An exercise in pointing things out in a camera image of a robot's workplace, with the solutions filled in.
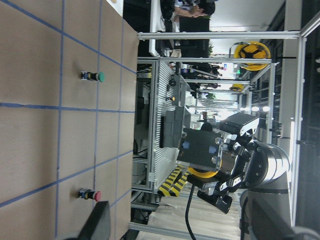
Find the green push button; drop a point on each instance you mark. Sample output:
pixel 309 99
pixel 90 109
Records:
pixel 91 76

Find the yellow push button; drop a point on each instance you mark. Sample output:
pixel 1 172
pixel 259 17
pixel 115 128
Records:
pixel 201 150

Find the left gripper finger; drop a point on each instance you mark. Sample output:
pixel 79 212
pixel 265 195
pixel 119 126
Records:
pixel 98 224

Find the yellow hard hat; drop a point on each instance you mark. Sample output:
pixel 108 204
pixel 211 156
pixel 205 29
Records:
pixel 252 50

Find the red push button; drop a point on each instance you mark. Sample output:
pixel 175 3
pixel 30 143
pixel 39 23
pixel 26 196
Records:
pixel 86 193

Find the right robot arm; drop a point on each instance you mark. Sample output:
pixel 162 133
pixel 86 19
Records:
pixel 228 159

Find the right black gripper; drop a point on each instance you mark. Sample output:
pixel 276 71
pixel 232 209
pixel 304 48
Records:
pixel 255 163

